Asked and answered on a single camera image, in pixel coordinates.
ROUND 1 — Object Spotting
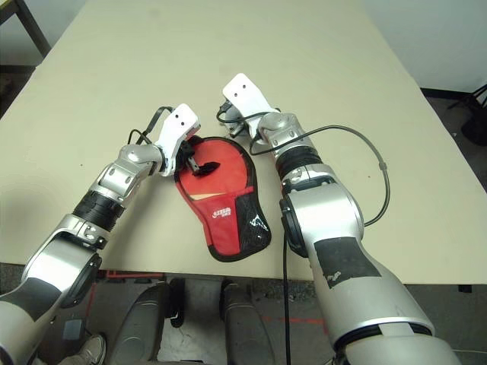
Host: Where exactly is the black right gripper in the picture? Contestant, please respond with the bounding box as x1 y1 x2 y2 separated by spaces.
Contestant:
215 97 248 141

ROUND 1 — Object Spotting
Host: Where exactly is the black hanging arm cable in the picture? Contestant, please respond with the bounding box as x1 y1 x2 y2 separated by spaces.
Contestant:
281 231 293 365

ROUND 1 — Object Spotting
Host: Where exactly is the black tripod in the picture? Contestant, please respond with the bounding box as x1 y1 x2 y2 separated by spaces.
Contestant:
447 79 487 111

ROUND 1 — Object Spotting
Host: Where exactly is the grey robot left leg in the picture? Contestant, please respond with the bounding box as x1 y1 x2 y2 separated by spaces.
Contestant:
113 283 172 365

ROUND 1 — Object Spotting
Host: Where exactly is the grey foot pedal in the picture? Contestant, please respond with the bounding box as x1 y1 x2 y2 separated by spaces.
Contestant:
62 320 84 341

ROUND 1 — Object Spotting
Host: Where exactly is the grey robot right leg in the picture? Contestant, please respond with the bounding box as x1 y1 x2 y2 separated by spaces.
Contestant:
220 281 273 365

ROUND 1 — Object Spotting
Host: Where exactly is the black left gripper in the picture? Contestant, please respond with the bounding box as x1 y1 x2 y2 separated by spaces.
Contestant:
177 135 221 179

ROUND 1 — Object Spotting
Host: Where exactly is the red black paddle case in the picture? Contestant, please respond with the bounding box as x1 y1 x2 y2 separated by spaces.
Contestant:
173 135 272 262

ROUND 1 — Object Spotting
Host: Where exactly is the dark framed side table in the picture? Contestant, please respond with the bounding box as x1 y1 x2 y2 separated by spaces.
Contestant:
0 0 53 77

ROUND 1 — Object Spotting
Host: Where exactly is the grey robot leg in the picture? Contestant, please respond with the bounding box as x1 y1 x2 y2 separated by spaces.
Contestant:
220 281 273 365
113 283 172 365

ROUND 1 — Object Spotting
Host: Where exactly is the black hanging strap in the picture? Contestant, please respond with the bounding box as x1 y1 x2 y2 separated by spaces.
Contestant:
169 278 187 329

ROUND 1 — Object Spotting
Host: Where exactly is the black left wrist camera cable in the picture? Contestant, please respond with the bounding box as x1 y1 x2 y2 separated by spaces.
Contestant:
128 106 174 148

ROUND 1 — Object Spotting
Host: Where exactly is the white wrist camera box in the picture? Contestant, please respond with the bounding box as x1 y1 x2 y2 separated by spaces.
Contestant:
154 103 202 178
221 73 281 122

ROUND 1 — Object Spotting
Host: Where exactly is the grey bystander shoe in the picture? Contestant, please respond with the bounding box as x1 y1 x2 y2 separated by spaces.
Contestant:
74 333 107 365

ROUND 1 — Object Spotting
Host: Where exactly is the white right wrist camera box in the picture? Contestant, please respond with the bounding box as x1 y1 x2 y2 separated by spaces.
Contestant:
221 73 281 122

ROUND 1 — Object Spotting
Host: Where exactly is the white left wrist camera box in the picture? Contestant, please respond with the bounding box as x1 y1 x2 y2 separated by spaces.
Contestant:
154 103 202 178

